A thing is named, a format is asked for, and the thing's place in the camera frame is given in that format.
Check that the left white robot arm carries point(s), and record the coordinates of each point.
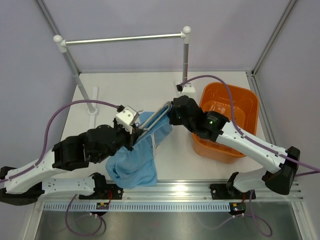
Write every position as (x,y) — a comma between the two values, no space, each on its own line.
(27,184)

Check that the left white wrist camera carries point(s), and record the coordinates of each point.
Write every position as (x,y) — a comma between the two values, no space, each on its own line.
(126,117)

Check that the silver clothes rack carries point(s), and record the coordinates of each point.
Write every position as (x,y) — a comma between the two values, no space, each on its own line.
(142,89)

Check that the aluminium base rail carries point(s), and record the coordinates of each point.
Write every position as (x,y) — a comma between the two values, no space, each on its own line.
(189,191)

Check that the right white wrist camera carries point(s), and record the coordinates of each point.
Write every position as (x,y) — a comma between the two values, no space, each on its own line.
(186,89)

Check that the aluminium frame post left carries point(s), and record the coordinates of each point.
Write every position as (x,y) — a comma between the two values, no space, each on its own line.
(43,9)

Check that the light blue shorts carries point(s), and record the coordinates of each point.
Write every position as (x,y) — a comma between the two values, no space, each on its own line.
(136,168)

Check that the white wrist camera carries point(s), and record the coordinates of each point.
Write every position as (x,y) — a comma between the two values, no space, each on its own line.
(126,117)
(186,89)

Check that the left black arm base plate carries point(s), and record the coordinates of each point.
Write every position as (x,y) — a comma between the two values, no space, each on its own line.
(112,191)

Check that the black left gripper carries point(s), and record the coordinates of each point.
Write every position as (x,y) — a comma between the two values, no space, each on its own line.
(130,138)

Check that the aluminium frame post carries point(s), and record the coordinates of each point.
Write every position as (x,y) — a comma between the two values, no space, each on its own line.
(43,9)
(274,35)

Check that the white plastic hanger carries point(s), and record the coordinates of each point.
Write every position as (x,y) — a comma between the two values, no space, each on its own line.
(148,119)

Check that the orange plastic laundry basket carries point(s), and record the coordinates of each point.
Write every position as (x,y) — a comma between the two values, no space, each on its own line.
(246,109)

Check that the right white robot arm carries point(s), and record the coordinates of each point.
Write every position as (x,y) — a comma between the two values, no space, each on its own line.
(279,165)

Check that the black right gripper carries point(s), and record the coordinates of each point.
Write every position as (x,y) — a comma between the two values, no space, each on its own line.
(173,120)

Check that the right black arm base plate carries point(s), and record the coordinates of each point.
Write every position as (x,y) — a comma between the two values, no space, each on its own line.
(221,191)

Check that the aluminium frame post right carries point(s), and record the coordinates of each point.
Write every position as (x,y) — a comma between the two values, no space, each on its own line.
(274,35)

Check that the white slotted cable duct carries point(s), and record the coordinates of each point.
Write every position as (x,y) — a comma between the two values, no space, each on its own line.
(139,207)

